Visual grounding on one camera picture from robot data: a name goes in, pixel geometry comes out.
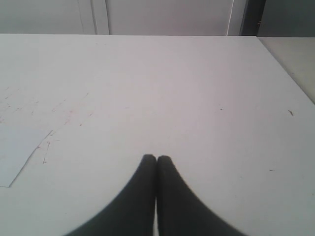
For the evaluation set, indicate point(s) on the dark vertical post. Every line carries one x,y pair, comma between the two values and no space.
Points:
252,17

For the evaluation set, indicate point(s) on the white paper sheet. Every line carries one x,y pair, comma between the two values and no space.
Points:
17,145

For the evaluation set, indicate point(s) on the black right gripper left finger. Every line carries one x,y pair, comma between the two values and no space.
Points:
132,211

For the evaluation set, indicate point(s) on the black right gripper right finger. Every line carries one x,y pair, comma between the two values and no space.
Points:
179,211

